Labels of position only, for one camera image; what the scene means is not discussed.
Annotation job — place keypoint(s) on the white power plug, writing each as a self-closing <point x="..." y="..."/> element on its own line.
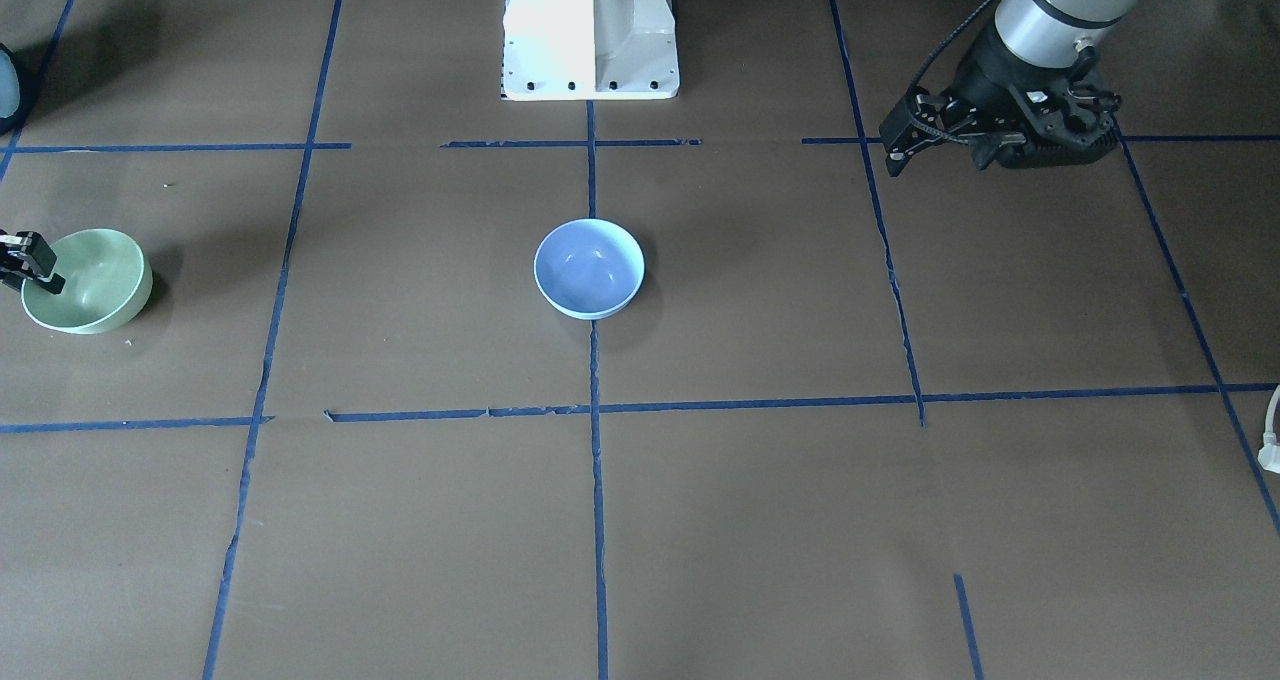
<point x="1268" y="453"/>

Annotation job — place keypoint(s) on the blue bowl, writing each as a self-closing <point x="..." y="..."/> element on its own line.
<point x="589" y="269"/>

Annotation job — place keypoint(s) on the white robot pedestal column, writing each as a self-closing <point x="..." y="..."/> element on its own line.
<point x="589" y="50"/>

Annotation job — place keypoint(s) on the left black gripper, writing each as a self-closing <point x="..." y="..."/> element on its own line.
<point x="990" y="82"/>

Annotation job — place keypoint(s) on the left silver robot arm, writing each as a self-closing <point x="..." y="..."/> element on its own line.
<point x="1045" y="32"/>

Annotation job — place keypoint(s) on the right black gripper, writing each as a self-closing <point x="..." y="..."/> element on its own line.
<point x="27" y="259"/>

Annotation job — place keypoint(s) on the green bowl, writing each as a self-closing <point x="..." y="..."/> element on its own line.
<point x="107" y="281"/>

